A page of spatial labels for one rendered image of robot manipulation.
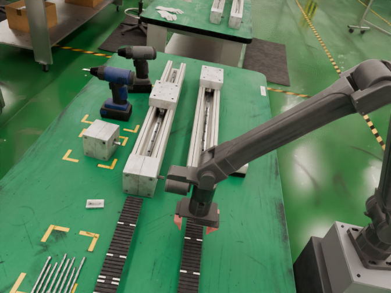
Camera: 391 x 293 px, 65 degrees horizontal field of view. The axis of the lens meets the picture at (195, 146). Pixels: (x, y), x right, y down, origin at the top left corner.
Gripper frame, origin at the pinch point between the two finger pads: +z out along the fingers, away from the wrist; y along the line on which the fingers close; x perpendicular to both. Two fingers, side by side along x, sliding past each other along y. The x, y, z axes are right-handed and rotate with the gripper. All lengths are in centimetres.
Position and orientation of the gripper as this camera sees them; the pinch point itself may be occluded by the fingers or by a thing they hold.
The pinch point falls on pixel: (193, 228)
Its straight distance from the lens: 92.0
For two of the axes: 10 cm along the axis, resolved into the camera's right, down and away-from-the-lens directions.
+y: -9.8, -1.8, -0.3
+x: -0.8, 6.1, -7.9
